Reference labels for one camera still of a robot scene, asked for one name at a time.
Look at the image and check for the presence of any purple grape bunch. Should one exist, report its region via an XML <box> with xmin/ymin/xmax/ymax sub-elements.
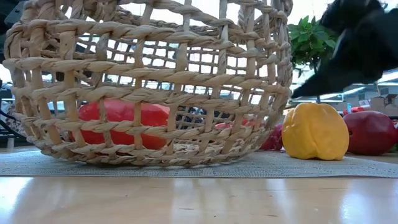
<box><xmin>259</xmin><ymin>123</ymin><xmax>284</xmax><ymax>152</ymax></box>

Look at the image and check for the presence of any red apple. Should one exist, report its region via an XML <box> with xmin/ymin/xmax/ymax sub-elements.
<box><xmin>343</xmin><ymin>110</ymin><xmax>398</xmax><ymax>156</ymax></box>

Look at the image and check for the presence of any grey woven placemat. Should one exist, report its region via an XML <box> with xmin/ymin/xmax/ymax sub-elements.
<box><xmin>0</xmin><ymin>149</ymin><xmax>398</xmax><ymax>179</ymax></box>

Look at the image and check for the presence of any woven straw basket with handles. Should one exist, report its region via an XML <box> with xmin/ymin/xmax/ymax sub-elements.
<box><xmin>2</xmin><ymin>0</ymin><xmax>295</xmax><ymax>167</ymax></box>

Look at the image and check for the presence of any small red container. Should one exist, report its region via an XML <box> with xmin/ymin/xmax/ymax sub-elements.
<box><xmin>343</xmin><ymin>106</ymin><xmax>366</xmax><ymax>116</ymax></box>

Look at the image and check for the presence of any cardboard box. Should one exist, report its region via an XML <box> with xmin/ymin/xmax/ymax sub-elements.
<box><xmin>369</xmin><ymin>93</ymin><xmax>398</xmax><ymax>116</ymax></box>

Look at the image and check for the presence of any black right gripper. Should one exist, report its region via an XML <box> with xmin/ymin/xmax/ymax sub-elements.
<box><xmin>291</xmin><ymin>0</ymin><xmax>398</xmax><ymax>99</ymax></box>

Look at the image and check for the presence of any yellow bell pepper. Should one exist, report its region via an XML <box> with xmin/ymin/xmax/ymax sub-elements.
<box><xmin>281</xmin><ymin>102</ymin><xmax>350</xmax><ymax>161</ymax></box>

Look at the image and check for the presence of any red orange mango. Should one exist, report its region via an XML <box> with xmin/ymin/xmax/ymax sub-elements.
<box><xmin>68</xmin><ymin>98</ymin><xmax>171</xmax><ymax>151</ymax></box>

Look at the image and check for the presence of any red strawberry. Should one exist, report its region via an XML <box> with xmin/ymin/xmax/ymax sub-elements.
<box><xmin>214</xmin><ymin>119</ymin><xmax>259</xmax><ymax>130</ymax></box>

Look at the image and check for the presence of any green potted plant black pot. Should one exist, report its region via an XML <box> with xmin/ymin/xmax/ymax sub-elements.
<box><xmin>287</xmin><ymin>15</ymin><xmax>341</xmax><ymax>104</ymax></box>

